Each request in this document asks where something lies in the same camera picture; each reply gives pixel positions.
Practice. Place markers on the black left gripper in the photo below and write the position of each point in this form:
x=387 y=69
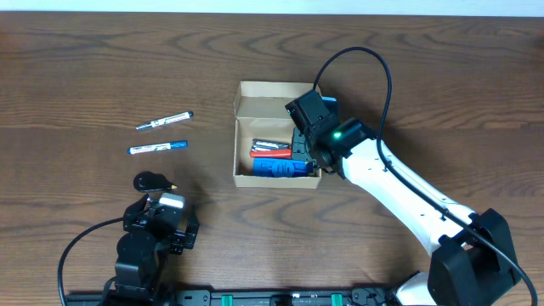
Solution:
x=161 y=219

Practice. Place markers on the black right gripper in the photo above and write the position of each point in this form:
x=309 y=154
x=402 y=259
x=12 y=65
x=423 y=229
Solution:
x=303 y=149

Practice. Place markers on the red handled pliers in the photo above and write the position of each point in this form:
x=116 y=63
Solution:
x=270 y=149

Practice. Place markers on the yellow highlighter pen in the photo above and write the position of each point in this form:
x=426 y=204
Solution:
x=331 y=104

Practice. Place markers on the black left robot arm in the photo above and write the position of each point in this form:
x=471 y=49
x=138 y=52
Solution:
x=152 y=235

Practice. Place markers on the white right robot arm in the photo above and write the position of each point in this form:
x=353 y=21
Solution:
x=473 y=261

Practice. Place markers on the black correction tape dispenser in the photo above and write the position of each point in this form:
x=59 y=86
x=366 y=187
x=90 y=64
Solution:
x=147 y=182

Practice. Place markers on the blue plastic tool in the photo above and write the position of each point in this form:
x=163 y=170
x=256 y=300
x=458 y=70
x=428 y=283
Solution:
x=281 y=168

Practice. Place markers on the open cardboard box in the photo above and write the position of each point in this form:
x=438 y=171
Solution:
x=260 y=113

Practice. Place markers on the blue capped white marker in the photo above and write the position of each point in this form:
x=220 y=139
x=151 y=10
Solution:
x=175 y=145

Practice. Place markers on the black capped white marker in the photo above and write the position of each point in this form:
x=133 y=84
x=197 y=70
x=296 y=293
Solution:
x=165 y=121

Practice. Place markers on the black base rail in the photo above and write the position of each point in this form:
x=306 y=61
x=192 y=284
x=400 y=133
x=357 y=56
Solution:
x=363 y=296

